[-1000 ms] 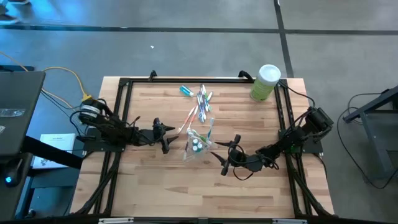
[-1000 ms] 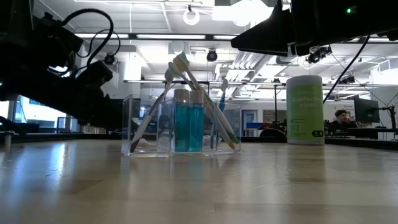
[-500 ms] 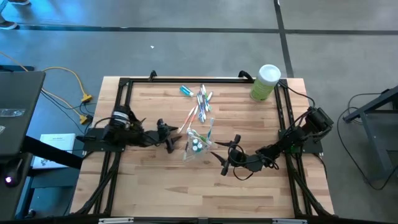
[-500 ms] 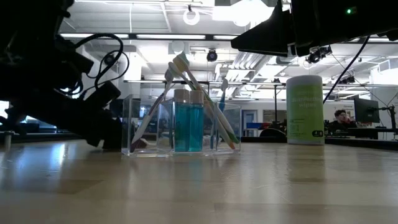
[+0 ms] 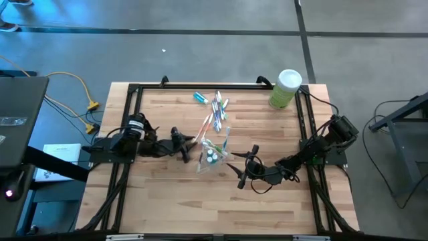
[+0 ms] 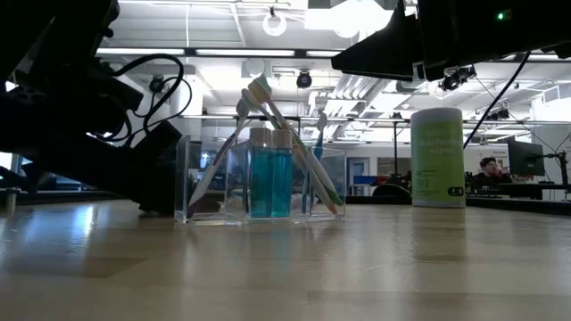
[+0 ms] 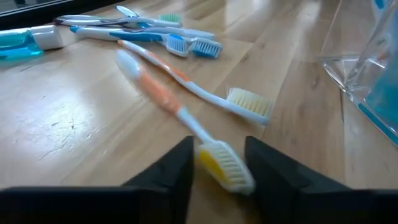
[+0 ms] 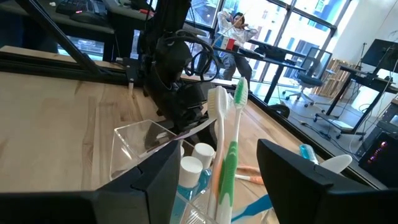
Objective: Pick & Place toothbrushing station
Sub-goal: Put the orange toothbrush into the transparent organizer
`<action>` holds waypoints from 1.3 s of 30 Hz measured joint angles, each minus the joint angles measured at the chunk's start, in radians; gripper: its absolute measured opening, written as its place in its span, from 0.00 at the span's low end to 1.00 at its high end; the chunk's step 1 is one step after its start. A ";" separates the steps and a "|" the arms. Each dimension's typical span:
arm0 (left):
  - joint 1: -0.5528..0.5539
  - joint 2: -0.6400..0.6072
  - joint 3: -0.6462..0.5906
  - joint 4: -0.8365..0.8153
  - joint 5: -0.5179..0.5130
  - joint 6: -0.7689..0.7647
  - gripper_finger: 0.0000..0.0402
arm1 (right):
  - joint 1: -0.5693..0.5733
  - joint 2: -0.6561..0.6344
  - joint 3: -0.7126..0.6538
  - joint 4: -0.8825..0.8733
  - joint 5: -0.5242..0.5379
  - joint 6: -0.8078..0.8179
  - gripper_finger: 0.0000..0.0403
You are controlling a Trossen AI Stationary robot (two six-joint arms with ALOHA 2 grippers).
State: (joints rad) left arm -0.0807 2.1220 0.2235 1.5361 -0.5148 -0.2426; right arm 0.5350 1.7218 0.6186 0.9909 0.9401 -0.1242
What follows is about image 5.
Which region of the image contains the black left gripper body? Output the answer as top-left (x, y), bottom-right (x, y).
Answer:
top-left (155, 126), bottom-right (191, 164)

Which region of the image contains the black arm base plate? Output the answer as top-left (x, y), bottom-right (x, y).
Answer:
top-left (89, 135), bottom-right (138, 165)
top-left (300, 138), bottom-right (349, 167)

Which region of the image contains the black diagonal beam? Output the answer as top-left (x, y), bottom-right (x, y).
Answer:
top-left (22, 145), bottom-right (90, 183)

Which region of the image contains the white booklet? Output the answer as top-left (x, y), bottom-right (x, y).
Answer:
top-left (34, 143), bottom-right (83, 183)

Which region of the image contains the black desk top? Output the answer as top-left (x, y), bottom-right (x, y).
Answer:
top-left (0, 76), bottom-right (50, 168)

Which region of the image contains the silver bracket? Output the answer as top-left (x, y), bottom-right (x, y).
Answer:
top-left (105, 234), bottom-right (145, 241)
top-left (292, 234), bottom-right (331, 241)

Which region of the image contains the black desk frame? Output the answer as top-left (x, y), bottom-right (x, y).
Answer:
top-left (367, 92), bottom-right (428, 197)

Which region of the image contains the yellow extension cable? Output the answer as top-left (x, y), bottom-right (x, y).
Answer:
top-left (45, 71), bottom-right (101, 112)

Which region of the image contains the tan extension cable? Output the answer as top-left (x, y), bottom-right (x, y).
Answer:
top-left (0, 54), bottom-right (98, 135)

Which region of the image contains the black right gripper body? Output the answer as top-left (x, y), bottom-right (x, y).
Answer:
top-left (237, 144), bottom-right (268, 189)

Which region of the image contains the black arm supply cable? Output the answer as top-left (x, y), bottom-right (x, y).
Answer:
top-left (304, 90), bottom-right (340, 116)

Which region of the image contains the green wipes canister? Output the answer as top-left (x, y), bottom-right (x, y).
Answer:
top-left (268, 68), bottom-right (303, 110)

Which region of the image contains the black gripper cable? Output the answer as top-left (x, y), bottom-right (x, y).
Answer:
top-left (245, 154), bottom-right (274, 195)

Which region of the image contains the black floor cable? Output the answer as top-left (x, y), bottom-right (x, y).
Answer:
top-left (362, 98), bottom-right (428, 210)

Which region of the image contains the clear plastic strip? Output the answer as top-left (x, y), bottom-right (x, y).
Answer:
top-left (0, 116), bottom-right (29, 127)

